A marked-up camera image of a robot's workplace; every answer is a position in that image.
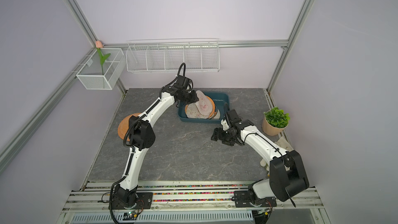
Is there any teal plastic storage box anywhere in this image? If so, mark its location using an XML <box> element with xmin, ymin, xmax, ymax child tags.
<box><xmin>177</xmin><ymin>90</ymin><xmax>230</xmax><ymax>123</ymax></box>

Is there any white pink floral coaster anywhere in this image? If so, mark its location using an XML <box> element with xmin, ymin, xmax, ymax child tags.
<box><xmin>184</xmin><ymin>103</ymin><xmax>217</xmax><ymax>119</ymax></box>

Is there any pink striped bunny coaster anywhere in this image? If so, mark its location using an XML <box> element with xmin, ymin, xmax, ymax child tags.
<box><xmin>195</xmin><ymin>90</ymin><xmax>213</xmax><ymax>115</ymax></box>

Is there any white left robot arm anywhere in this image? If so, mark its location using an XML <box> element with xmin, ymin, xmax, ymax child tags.
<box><xmin>109</xmin><ymin>75</ymin><xmax>199</xmax><ymax>208</ymax></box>

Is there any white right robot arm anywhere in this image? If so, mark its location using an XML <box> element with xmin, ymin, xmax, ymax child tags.
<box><xmin>211</xmin><ymin>110</ymin><xmax>309</xmax><ymax>206</ymax></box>

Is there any white mesh box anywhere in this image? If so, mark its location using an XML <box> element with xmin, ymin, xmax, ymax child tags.
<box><xmin>76</xmin><ymin>48</ymin><xmax>126</xmax><ymax>90</ymax></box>

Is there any green potted plant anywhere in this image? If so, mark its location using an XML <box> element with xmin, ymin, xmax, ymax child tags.
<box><xmin>262</xmin><ymin>107</ymin><xmax>290</xmax><ymax>136</ymax></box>

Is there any pink artificial tulip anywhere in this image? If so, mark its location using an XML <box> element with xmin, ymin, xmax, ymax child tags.
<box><xmin>95</xmin><ymin>40</ymin><xmax>110</xmax><ymax>75</ymax></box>

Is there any white wire basket shelf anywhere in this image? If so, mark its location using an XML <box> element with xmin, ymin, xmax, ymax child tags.
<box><xmin>126</xmin><ymin>38</ymin><xmax>220</xmax><ymax>73</ymax></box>

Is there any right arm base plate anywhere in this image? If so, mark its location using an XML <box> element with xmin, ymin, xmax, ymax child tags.
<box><xmin>231</xmin><ymin>190</ymin><xmax>277</xmax><ymax>207</ymax></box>

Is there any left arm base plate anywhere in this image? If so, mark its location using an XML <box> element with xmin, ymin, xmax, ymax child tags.
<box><xmin>109</xmin><ymin>192</ymin><xmax>153</xmax><ymax>210</ymax></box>

